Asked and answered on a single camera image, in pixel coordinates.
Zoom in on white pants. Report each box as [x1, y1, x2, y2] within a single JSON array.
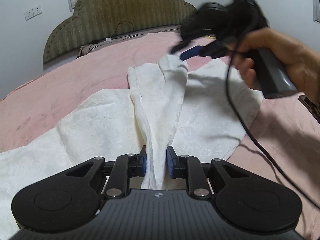
[[1, 55, 263, 239]]

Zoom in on person's right hand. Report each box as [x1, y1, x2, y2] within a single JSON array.
[[237, 28, 319, 106]]

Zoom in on pink bed sheet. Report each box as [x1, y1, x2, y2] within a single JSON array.
[[0, 24, 320, 240]]

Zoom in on olive padded headboard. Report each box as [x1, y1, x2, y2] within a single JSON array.
[[43, 0, 196, 63]]

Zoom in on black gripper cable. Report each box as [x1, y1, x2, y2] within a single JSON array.
[[226, 4, 320, 209]]

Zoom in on black charger cable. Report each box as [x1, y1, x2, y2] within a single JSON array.
[[80, 21, 151, 53]]

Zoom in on white wall socket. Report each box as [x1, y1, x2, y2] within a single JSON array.
[[24, 5, 42, 21]]

